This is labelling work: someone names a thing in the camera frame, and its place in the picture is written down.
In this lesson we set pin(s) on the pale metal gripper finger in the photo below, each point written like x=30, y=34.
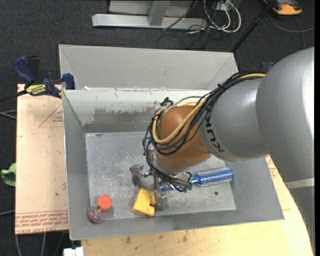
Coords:
x=138, y=179
x=137, y=169

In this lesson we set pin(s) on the yellow plastic block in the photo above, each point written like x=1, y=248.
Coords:
x=143, y=202

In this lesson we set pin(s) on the grey metal bin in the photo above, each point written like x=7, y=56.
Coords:
x=112, y=155

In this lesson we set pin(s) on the clear toy with orange hexagon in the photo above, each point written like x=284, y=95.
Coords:
x=100, y=208

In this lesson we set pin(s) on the brown cardboard board red print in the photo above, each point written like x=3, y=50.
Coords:
x=40, y=160

